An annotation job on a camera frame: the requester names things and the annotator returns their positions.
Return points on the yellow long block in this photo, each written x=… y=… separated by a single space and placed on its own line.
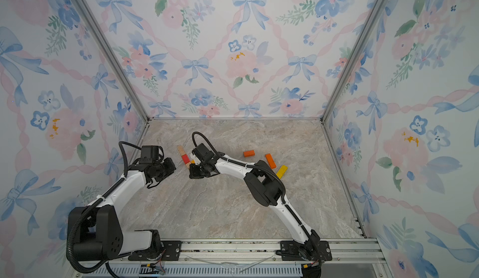
x=282 y=171

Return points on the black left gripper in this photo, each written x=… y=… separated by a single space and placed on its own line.
x=171 y=166

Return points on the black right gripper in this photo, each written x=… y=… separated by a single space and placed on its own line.
x=193 y=172

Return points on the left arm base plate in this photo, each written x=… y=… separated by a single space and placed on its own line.
x=164 y=251

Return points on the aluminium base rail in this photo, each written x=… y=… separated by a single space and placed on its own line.
x=253 y=258

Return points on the orange short block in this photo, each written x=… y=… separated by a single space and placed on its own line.
x=249 y=153

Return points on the red rectangular block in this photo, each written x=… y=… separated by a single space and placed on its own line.
x=186 y=159

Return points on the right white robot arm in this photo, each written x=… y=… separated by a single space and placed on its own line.
x=267 y=190

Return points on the orange long block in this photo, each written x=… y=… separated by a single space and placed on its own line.
x=270 y=161

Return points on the aluminium corner post left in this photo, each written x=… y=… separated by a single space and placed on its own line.
x=107 y=51

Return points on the aluminium corner post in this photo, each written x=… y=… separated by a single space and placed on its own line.
x=363 y=38
x=107 y=51

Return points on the aluminium corner post right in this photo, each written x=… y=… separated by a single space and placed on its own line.
x=363 y=38

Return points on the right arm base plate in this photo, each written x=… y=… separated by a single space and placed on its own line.
x=311 y=251

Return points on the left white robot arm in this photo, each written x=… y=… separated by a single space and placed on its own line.
x=95 y=235

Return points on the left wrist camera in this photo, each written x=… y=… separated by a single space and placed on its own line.
x=150 y=154

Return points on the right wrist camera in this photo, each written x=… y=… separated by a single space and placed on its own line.
x=202 y=154

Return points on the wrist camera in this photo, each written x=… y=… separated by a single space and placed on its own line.
x=150 y=154
x=202 y=154

